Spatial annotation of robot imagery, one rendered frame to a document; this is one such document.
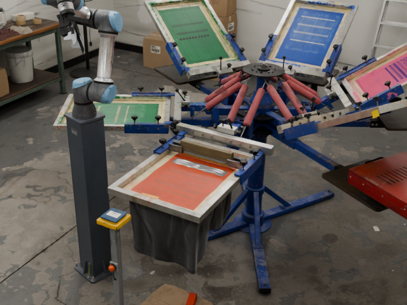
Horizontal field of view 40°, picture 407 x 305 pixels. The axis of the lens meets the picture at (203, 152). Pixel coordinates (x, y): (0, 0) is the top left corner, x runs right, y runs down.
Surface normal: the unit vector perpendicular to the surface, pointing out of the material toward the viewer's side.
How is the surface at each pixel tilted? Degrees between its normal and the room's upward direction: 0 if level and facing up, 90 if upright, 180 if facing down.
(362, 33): 90
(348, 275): 0
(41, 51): 90
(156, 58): 91
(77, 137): 90
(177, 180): 0
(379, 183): 0
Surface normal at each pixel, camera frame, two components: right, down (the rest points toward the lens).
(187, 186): 0.02, -0.89
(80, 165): -0.72, 0.31
